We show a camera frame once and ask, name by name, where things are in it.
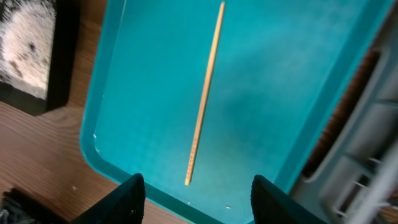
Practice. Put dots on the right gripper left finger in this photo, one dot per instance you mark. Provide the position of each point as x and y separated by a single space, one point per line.
124 205

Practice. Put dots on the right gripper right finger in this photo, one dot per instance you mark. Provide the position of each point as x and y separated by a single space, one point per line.
271 205

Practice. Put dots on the wooden chopstick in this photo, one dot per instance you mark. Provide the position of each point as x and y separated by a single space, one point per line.
204 95

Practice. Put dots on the grey dish rack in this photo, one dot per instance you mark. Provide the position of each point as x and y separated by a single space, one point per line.
357 181

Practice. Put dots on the teal serving tray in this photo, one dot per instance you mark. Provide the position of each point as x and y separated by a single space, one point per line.
281 67

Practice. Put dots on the black tray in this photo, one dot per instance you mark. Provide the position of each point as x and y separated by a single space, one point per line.
61 65

